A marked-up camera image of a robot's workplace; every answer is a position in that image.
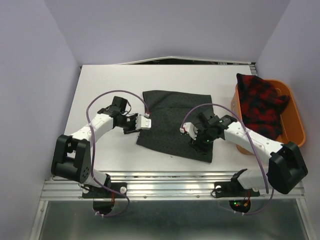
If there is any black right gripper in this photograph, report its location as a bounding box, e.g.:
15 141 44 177
188 126 216 157

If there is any dark grey dotted skirt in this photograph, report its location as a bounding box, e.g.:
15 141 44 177
136 90 213 163

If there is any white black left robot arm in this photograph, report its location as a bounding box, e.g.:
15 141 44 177
51 96 144 197

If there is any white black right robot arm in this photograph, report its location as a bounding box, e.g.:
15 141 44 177
180 112 308 196

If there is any red black plaid skirt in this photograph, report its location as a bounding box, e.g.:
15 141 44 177
236 73 290 140

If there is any orange plastic bin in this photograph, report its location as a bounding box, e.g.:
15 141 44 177
230 79 306 155

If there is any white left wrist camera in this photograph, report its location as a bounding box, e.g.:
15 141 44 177
135 112 152 130

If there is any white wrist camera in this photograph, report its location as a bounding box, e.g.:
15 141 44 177
135 112 152 130
179 122 198 139

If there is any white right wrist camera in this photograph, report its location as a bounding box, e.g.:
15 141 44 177
179 122 198 139

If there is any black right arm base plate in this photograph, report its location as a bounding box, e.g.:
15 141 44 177
210 181 260 198

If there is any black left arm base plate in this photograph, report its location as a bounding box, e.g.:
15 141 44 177
79 182 127 199

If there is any aluminium extrusion frame rail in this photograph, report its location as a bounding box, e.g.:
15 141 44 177
39 170 306 201

